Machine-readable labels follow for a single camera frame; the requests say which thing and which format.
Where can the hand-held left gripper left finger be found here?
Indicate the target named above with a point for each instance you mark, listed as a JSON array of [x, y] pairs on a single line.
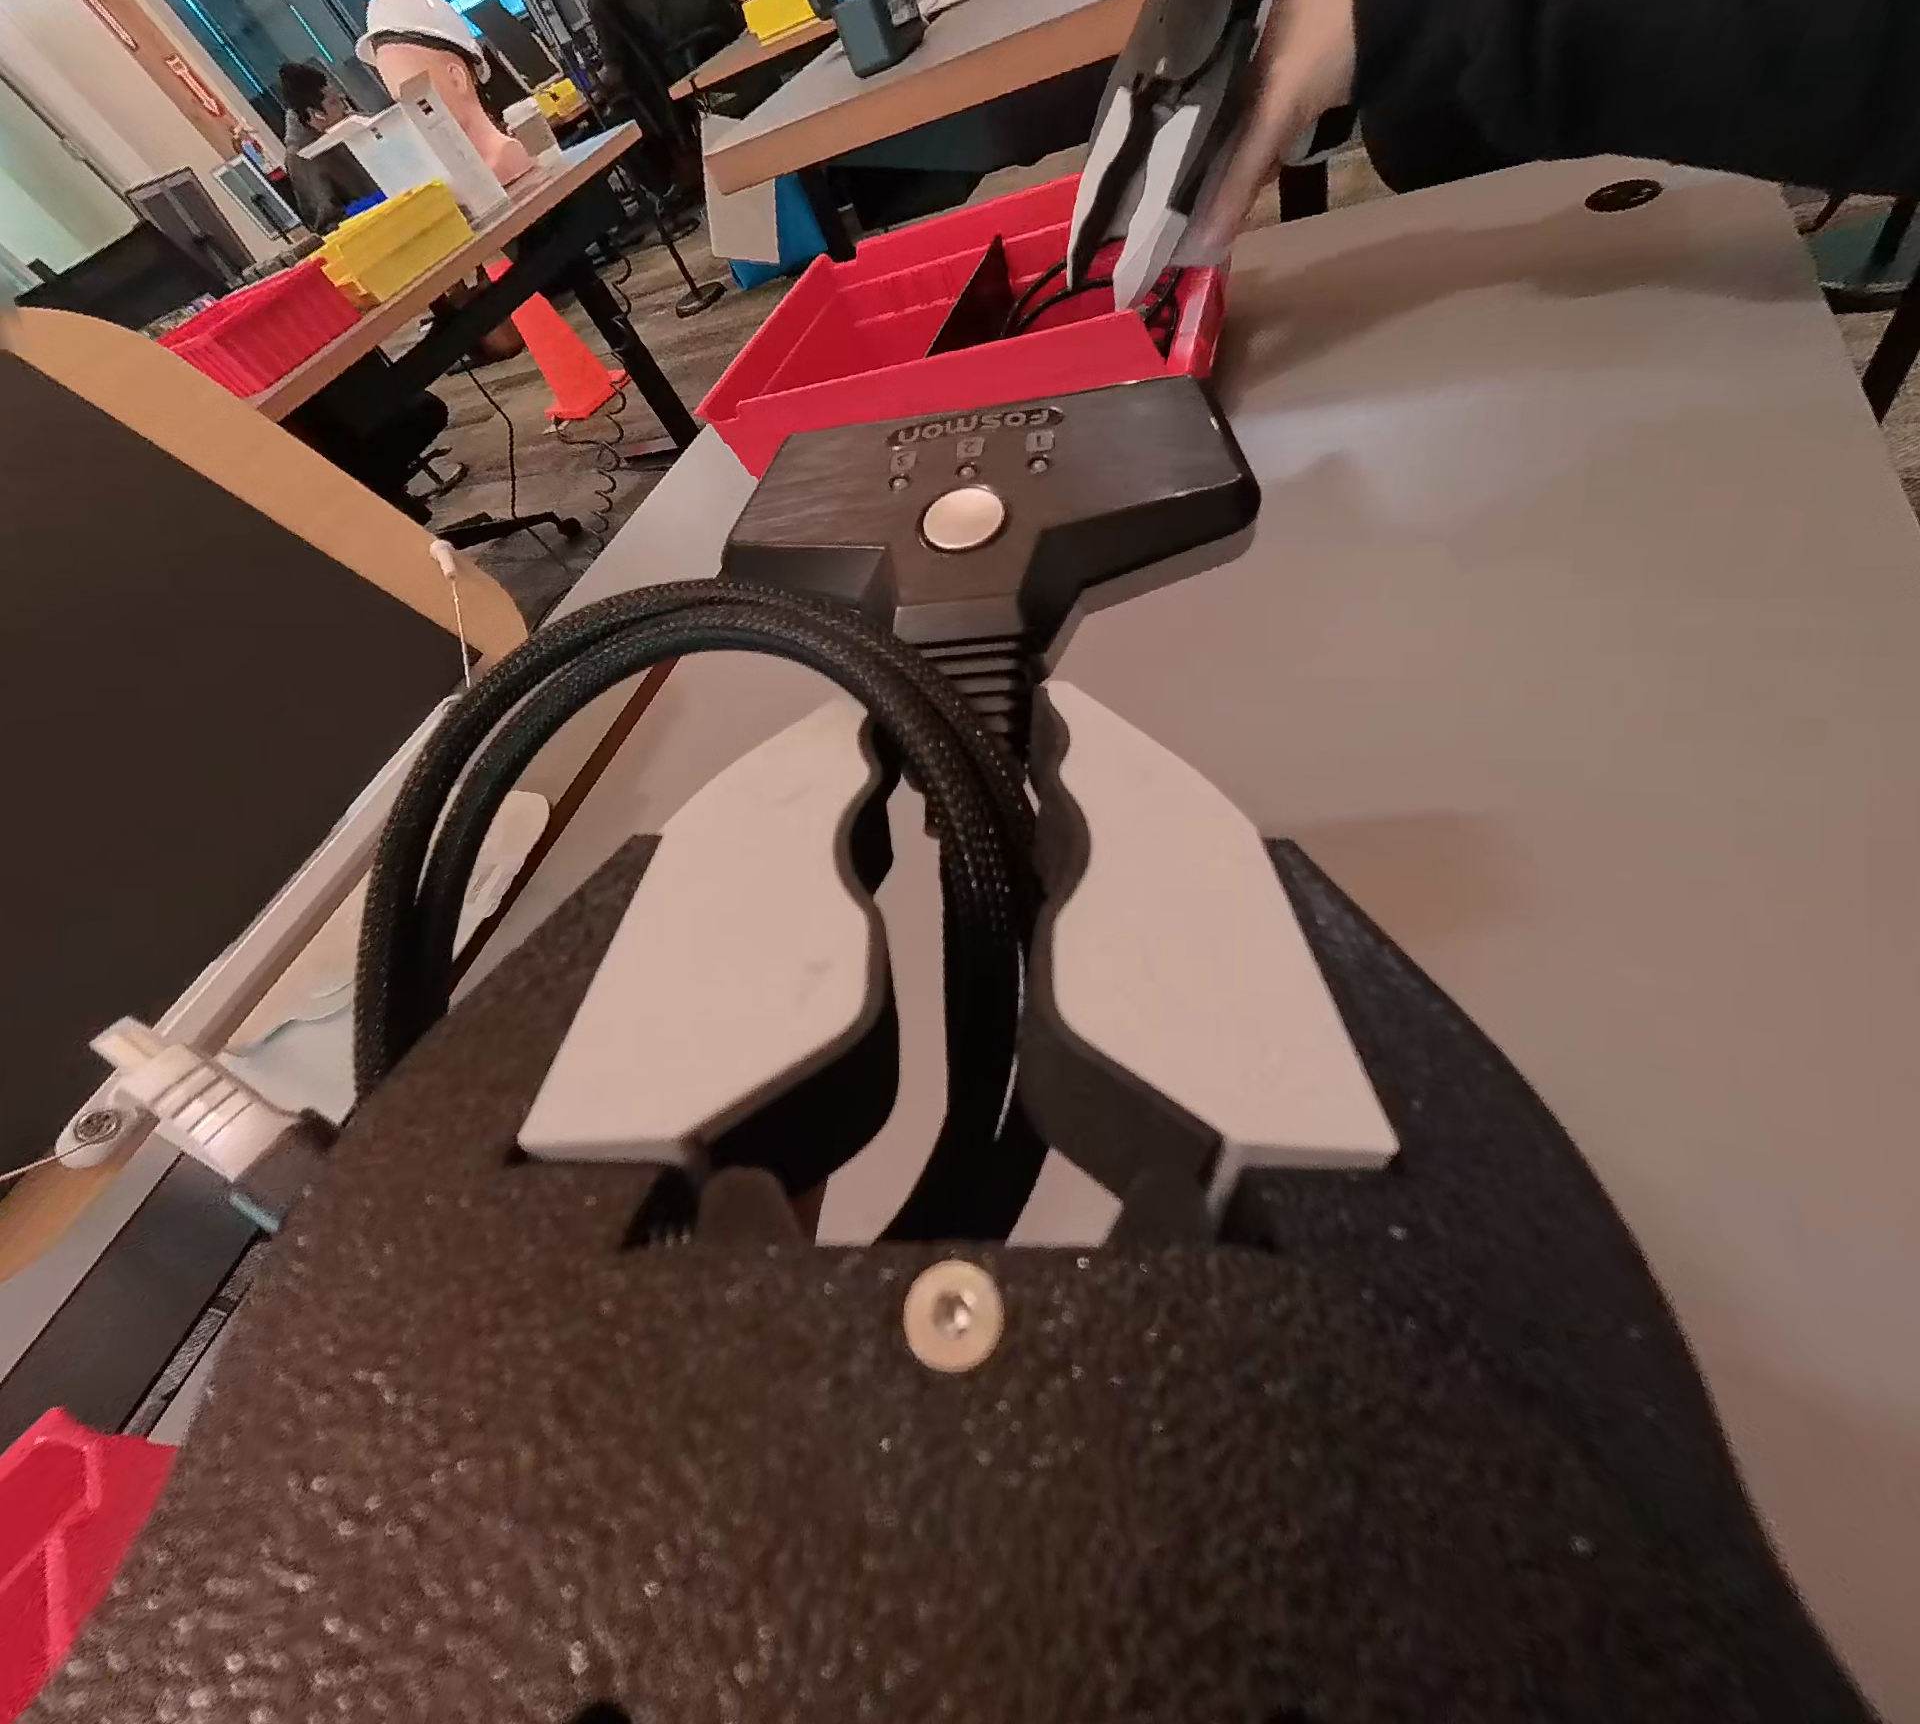
[[705, 974]]

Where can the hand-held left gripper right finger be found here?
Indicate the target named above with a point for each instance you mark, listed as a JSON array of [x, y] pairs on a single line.
[[1214, 1005]]

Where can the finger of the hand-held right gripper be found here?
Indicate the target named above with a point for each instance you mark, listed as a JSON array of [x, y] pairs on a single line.
[[1185, 186], [1113, 172]]

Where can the red plastic bin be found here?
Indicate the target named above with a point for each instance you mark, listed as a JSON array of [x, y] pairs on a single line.
[[255, 322], [75, 1529], [975, 367]]

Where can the black desk grommet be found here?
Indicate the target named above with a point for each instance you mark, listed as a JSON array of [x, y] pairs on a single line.
[[1623, 196]]

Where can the grey desk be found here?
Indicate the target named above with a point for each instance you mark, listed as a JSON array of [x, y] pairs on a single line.
[[1501, 555]]

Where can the person's right hand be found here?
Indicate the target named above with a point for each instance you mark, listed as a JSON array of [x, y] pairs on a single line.
[[1312, 59]]

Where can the grey office table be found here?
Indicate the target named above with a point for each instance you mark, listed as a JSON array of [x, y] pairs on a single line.
[[571, 165], [1020, 44]]

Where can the teal power station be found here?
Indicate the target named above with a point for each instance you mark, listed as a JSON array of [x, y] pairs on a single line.
[[879, 23]]

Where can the yellow plastic bin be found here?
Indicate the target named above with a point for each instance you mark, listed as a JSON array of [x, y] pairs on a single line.
[[398, 238], [789, 14]]

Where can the white plastic clamp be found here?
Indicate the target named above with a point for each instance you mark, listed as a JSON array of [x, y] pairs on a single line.
[[194, 1095]]

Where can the orange traffic cone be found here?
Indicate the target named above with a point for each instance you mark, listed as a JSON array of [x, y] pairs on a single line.
[[566, 367]]

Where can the black office chair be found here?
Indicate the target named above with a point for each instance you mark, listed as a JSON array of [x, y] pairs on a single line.
[[383, 427]]

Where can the mannequin head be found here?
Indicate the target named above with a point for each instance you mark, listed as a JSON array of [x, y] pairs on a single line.
[[450, 112]]

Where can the white appliance box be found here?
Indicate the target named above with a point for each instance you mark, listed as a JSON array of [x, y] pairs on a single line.
[[413, 156]]

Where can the white hard hat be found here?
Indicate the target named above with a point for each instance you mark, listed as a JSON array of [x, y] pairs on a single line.
[[421, 23]]

